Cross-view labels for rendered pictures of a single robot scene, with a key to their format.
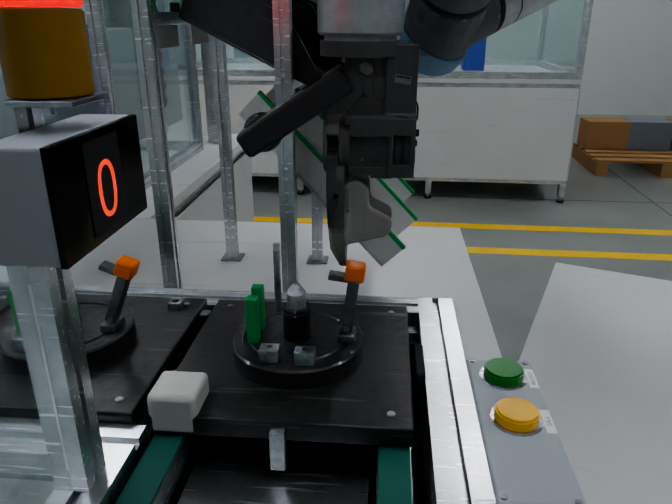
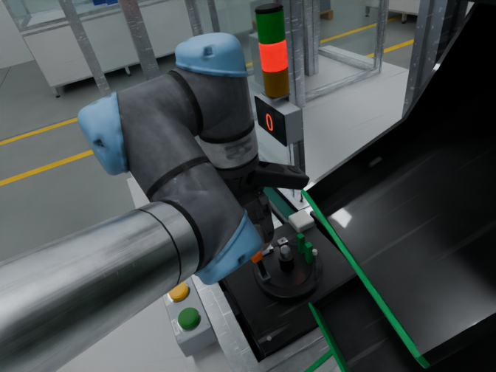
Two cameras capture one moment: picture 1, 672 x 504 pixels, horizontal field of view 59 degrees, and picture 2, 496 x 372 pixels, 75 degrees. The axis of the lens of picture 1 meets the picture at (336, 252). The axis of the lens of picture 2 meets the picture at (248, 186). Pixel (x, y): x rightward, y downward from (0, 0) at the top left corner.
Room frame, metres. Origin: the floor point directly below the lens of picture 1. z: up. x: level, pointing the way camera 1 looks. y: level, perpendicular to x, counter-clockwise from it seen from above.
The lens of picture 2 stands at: (0.90, -0.16, 1.53)
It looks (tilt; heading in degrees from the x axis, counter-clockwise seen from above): 39 degrees down; 156
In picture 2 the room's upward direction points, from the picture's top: 11 degrees counter-clockwise
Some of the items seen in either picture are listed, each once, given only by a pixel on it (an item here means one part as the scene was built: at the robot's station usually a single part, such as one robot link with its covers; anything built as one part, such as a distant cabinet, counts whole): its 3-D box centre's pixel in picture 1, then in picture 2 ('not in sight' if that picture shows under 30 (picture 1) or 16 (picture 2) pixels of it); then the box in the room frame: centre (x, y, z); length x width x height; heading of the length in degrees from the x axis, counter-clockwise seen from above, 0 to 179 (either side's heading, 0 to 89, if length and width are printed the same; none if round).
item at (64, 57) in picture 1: (45, 52); (276, 80); (0.38, 0.17, 1.29); 0.05 x 0.05 x 0.05
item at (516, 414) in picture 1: (516, 418); (178, 291); (0.45, -0.17, 0.96); 0.04 x 0.04 x 0.02
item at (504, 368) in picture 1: (503, 375); (189, 319); (0.52, -0.17, 0.96); 0.04 x 0.04 x 0.02
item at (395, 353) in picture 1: (298, 359); (288, 274); (0.55, 0.04, 0.96); 0.24 x 0.24 x 0.02; 85
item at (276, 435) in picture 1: (278, 448); not in sight; (0.43, 0.05, 0.95); 0.01 x 0.01 x 0.04; 85
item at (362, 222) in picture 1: (360, 226); not in sight; (0.53, -0.02, 1.12); 0.06 x 0.03 x 0.09; 85
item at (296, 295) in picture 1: (296, 294); (285, 250); (0.55, 0.04, 1.04); 0.02 x 0.02 x 0.03
